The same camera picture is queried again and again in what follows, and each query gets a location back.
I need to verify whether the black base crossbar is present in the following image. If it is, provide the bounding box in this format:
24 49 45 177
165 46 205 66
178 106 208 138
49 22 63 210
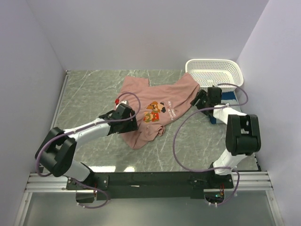
66 171 234 203

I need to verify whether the white plastic basket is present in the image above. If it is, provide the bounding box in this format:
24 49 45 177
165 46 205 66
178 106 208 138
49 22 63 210
185 59 244 93

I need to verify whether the folded blue t-shirt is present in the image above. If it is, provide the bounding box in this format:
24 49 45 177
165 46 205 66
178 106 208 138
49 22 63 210
209 92 242 124

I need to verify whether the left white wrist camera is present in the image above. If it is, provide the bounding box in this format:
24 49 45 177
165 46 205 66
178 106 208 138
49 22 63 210
115 99 129 108

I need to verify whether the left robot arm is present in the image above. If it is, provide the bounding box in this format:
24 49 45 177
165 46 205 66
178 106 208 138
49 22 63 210
35 103 138 189

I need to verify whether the pink graphic t-shirt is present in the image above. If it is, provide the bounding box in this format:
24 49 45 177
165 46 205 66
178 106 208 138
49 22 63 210
120 73 200 149

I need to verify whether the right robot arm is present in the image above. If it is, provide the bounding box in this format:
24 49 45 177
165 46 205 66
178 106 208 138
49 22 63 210
190 87 261 188

